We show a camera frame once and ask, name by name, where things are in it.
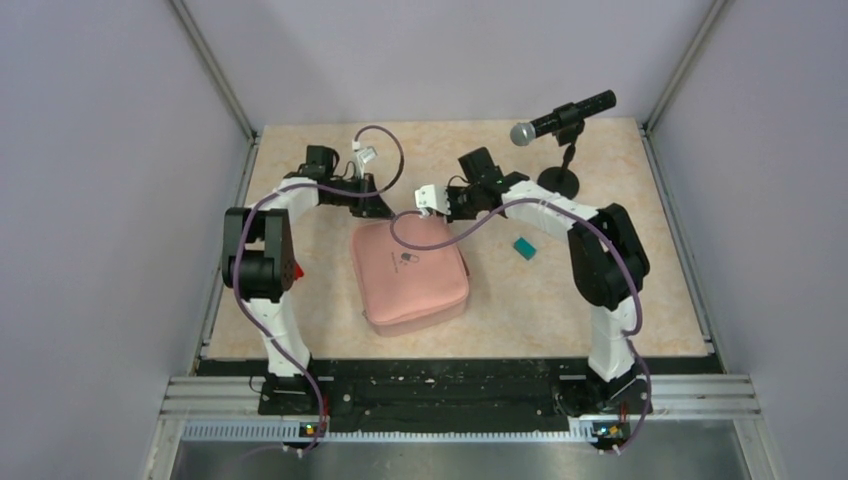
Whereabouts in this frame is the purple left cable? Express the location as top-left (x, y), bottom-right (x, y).
top-left (233, 125), bottom-right (405, 458)

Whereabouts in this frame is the pink medicine case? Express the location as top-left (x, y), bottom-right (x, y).
top-left (350, 220), bottom-right (470, 337)

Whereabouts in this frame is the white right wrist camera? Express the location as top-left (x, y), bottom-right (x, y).
top-left (414, 184), bottom-right (451, 219)

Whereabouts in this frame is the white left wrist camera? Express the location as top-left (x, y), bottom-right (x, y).
top-left (351, 140), bottom-right (378, 177)

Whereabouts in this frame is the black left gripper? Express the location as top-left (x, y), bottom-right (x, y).
top-left (322, 171), bottom-right (393, 218)

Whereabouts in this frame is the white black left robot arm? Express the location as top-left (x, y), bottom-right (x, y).
top-left (221, 145), bottom-right (393, 414)

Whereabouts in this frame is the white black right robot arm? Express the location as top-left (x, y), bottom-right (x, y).
top-left (447, 147), bottom-right (650, 412)

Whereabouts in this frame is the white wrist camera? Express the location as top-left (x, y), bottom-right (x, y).
top-left (351, 140), bottom-right (378, 177)
top-left (414, 184), bottom-right (451, 219)

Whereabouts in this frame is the black microphone on stand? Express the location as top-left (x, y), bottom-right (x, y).
top-left (509, 90), bottom-right (617, 199)

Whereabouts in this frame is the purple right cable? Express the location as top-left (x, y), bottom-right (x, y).
top-left (389, 197), bottom-right (653, 455)

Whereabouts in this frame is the purple cable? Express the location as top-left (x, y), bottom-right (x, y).
top-left (233, 125), bottom-right (405, 458)
top-left (389, 197), bottom-right (653, 455)

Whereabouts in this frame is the teal small box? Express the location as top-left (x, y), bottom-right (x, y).
top-left (513, 237), bottom-right (537, 261)

